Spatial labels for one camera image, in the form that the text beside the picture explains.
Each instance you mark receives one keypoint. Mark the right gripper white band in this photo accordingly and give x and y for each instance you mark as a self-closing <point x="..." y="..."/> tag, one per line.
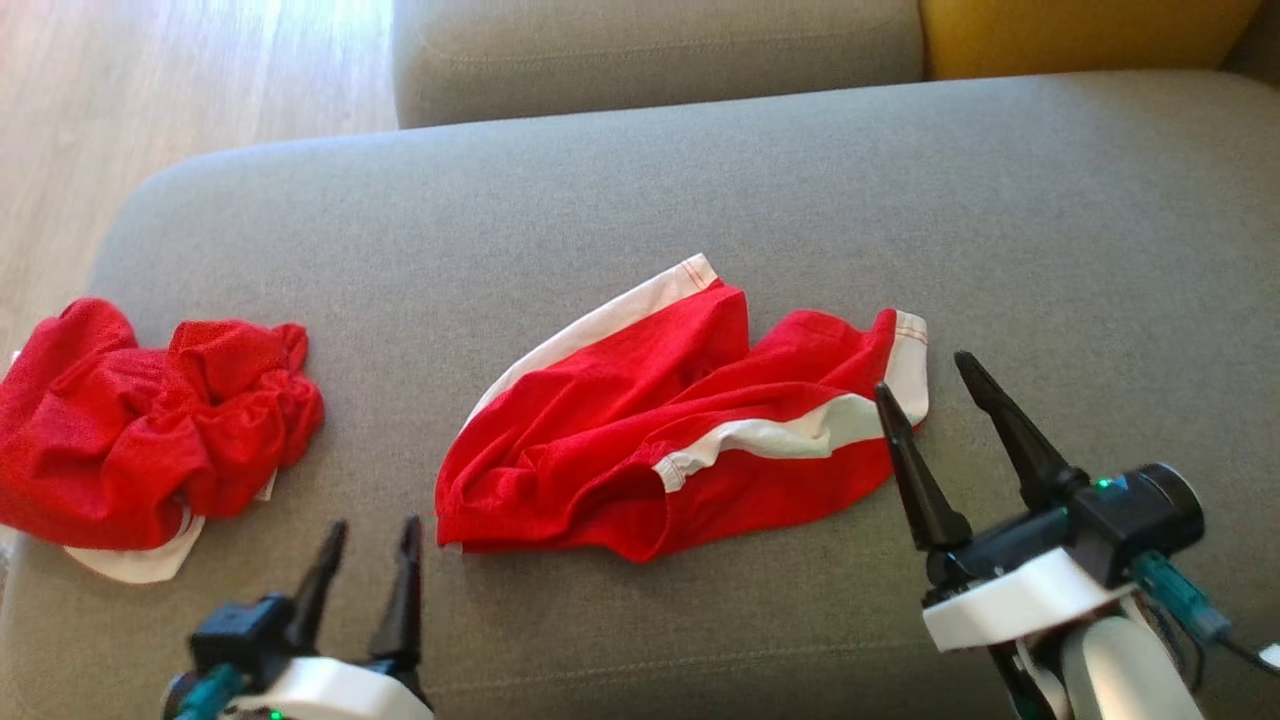
<point x="1020" y="595"/>

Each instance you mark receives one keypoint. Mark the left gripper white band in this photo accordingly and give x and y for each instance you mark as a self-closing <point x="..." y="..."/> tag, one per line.
<point x="330" y="692"/>

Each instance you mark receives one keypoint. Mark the red basketball jersey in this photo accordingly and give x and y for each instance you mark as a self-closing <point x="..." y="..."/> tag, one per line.
<point x="130" y="430"/>

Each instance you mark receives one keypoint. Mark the red shorts with white stripes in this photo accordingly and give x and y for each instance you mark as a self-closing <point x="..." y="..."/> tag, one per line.
<point x="620" y="430"/>

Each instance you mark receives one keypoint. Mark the grey fabric ottoman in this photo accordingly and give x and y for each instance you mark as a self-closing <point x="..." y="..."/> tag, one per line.
<point x="700" y="180"/>

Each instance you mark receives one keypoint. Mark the yellow sofa back cushion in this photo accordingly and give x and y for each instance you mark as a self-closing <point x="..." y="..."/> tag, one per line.
<point x="1080" y="35"/>

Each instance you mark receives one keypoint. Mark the grey sofa seat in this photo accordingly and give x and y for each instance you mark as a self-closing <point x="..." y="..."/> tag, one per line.
<point x="650" y="50"/>

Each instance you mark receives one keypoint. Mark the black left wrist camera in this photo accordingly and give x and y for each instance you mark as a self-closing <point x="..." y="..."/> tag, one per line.
<point x="240" y="635"/>

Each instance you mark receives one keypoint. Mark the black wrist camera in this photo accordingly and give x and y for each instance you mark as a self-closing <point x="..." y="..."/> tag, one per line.
<point x="240" y="635"/>
<point x="1140" y="515"/>

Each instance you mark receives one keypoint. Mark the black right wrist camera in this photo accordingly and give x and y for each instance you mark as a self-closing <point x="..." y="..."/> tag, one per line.
<point x="1140" y="515"/>

